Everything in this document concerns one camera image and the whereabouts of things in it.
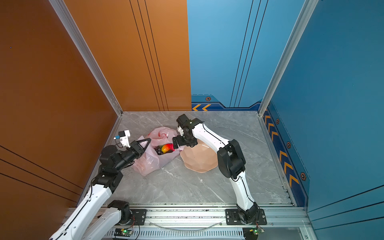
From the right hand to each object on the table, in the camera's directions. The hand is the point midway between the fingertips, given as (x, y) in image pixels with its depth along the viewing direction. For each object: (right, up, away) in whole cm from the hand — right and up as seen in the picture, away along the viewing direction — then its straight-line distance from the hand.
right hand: (180, 146), depth 90 cm
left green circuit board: (-25, -39, -19) cm, 50 cm away
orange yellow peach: (-8, -1, +4) cm, 9 cm away
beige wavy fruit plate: (+13, -8, +4) cm, 16 cm away
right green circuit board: (+38, -37, -20) cm, 57 cm away
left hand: (-12, +6, -18) cm, 22 cm away
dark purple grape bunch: (-14, -2, +1) cm, 14 cm away
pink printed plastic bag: (-13, -6, -16) cm, 21 cm away
